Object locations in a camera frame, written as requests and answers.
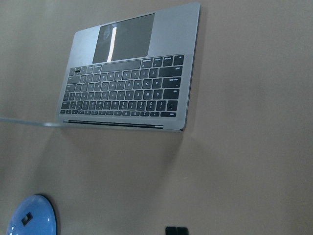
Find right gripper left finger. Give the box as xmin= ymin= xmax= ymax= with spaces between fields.
xmin=165 ymin=227 xmax=177 ymax=235

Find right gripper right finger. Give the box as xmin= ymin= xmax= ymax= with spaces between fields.
xmin=177 ymin=227 xmax=189 ymax=235

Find grey laptop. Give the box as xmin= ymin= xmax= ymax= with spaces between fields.
xmin=1 ymin=1 xmax=201 ymax=131

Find blue desk lamp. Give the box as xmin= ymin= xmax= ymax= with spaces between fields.
xmin=6 ymin=194 xmax=57 ymax=235

